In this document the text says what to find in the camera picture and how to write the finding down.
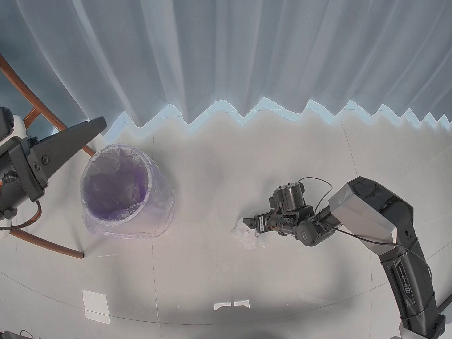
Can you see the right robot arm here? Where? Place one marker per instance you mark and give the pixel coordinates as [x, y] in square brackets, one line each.
[370, 210]

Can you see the purple plastic bag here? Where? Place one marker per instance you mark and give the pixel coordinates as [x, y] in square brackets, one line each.
[155, 203]

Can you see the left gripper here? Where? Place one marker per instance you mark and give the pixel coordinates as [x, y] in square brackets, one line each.
[28, 175]

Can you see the white trash bin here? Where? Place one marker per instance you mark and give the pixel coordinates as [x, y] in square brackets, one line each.
[151, 182]

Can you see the white paper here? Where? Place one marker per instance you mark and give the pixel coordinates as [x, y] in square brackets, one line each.
[247, 238]

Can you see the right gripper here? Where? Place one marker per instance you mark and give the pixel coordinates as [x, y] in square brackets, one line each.
[270, 221]

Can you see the white cushioned wooden chair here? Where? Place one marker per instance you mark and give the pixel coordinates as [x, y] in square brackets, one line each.
[53, 246]

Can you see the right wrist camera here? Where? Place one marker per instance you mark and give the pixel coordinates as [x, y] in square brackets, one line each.
[274, 203]

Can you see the pale blue curtain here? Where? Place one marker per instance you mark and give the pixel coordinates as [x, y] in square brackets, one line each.
[247, 41]

